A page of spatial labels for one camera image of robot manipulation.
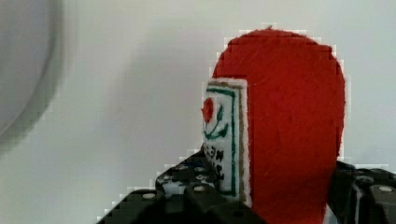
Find grey round plate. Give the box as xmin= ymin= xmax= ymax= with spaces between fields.
xmin=1 ymin=0 xmax=62 ymax=148

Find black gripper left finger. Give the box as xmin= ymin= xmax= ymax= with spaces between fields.
xmin=97 ymin=151 xmax=267 ymax=224

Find red plush ketchup bottle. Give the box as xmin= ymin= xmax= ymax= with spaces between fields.
xmin=202 ymin=28 xmax=346 ymax=224

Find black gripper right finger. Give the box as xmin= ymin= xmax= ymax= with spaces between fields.
xmin=328 ymin=161 xmax=396 ymax=224

